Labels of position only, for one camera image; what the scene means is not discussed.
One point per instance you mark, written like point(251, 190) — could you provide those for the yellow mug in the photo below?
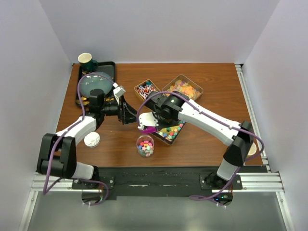
point(252, 150)

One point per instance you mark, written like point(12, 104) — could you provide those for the gold tin of star candies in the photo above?
point(169, 135)

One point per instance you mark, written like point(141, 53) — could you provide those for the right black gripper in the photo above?
point(174, 122)

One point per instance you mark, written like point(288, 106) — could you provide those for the gold tin of gummy candies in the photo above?
point(185, 86)

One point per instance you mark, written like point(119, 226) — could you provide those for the dark green mug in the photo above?
point(87, 63)

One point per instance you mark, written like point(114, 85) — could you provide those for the aluminium frame rail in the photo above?
point(251, 182)

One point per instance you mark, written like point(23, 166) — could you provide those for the gold tin of lollipops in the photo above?
point(144, 89)

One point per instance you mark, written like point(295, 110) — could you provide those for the teal ceramic plate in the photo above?
point(95, 80)

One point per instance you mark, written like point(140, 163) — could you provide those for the black serving tray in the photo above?
point(108, 68)

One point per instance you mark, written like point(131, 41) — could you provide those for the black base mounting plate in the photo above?
point(156, 181)

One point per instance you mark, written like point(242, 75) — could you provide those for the magenta plastic scoop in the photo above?
point(147, 130)

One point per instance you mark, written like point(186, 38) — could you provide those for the white jar lid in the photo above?
point(92, 139)

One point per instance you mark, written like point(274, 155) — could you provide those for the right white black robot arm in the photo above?
point(170, 110)

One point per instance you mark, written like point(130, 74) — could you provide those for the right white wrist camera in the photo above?
point(146, 120)

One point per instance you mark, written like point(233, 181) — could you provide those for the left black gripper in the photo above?
point(126, 116)

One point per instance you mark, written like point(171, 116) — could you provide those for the clear glass jar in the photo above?
point(145, 145)

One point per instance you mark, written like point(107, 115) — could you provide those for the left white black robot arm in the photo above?
point(58, 156)

